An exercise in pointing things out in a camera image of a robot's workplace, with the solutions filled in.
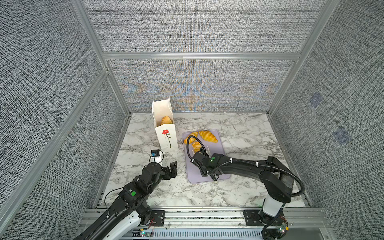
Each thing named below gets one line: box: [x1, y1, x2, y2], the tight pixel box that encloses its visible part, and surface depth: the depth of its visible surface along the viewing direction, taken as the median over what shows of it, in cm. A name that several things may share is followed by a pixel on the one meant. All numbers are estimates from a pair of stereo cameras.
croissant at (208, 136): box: [198, 130, 219, 144], surface depth 103 cm
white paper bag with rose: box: [152, 97, 179, 153], surface depth 92 cm
